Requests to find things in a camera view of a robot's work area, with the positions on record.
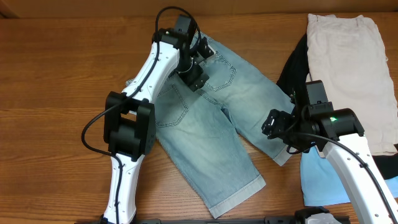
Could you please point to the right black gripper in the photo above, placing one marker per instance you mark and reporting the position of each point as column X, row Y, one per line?
column 275, row 123

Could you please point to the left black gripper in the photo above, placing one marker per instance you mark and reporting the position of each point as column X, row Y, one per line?
column 198, row 78

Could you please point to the light blue denim shorts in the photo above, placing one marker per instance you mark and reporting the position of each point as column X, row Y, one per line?
column 201, row 130

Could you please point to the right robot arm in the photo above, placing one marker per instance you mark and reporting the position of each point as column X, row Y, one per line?
column 339, row 135

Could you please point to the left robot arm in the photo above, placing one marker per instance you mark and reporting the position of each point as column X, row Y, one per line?
column 129, row 122

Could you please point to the light blue shirt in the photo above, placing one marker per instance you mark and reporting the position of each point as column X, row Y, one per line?
column 321, row 185

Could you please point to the beige shorts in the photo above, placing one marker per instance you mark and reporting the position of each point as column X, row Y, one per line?
column 348, row 56

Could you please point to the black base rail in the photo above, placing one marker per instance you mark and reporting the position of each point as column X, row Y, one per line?
column 265, row 220

